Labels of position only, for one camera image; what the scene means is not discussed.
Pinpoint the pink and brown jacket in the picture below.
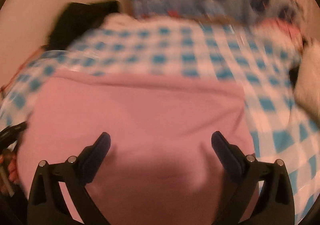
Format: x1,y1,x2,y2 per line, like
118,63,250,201
17,71,254,224

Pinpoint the pink clothing heap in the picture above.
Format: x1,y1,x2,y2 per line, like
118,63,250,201
255,18,303,45

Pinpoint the black garment pile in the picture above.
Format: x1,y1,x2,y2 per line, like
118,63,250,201
41,0,120,51

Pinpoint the blue white checkered bed cover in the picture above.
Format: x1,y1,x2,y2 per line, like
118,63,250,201
1,20,319,222

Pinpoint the red cord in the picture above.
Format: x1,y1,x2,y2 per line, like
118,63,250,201
0,47,45,93

